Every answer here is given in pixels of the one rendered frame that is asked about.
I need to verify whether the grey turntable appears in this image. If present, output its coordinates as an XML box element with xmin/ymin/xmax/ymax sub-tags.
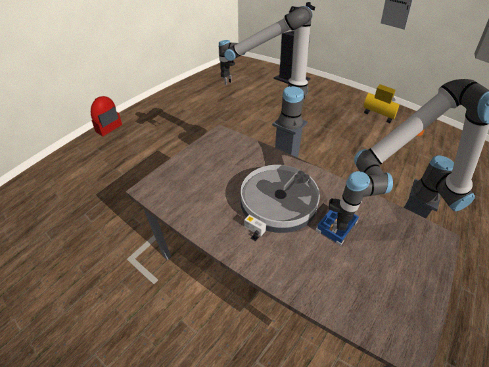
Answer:
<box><xmin>239</xmin><ymin>164</ymin><xmax>321</xmax><ymax>233</ymax></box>

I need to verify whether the wooden table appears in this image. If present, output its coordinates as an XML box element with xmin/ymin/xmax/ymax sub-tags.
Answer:
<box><xmin>126</xmin><ymin>125</ymin><xmax>461</xmax><ymax>367</ymax></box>

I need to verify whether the yellow cart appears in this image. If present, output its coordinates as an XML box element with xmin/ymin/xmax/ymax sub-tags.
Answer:
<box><xmin>363</xmin><ymin>84</ymin><xmax>400</xmax><ymax>124</ymax></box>

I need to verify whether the grey wall cabinet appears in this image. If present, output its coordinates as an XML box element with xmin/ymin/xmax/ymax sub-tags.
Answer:
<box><xmin>475</xmin><ymin>18</ymin><xmax>489</xmax><ymax>62</ymax></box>

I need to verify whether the grey electrical panel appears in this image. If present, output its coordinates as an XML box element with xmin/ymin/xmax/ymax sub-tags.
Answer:
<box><xmin>381</xmin><ymin>0</ymin><xmax>413</xmax><ymax>30</ymax></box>

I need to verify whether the white control box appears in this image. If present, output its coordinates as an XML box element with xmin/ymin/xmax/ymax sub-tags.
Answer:
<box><xmin>244</xmin><ymin>214</ymin><xmax>267</xmax><ymax>241</ymax></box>

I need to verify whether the black cabinet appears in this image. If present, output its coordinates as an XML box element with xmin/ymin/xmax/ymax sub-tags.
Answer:
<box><xmin>274</xmin><ymin>31</ymin><xmax>311</xmax><ymax>83</ymax></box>

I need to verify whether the red welding helmet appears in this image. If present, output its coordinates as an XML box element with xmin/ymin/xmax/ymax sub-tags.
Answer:
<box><xmin>90</xmin><ymin>96</ymin><xmax>122</xmax><ymax>137</ymax></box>

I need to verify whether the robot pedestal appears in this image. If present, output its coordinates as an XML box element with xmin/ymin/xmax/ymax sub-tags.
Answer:
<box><xmin>272</xmin><ymin>120</ymin><xmax>308</xmax><ymax>158</ymax></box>
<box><xmin>404</xmin><ymin>187</ymin><xmax>440</xmax><ymax>220</ymax></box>

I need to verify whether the blue crate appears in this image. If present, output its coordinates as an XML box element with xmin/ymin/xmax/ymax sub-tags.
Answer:
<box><xmin>317</xmin><ymin>203</ymin><xmax>359</xmax><ymax>243</ymax></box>

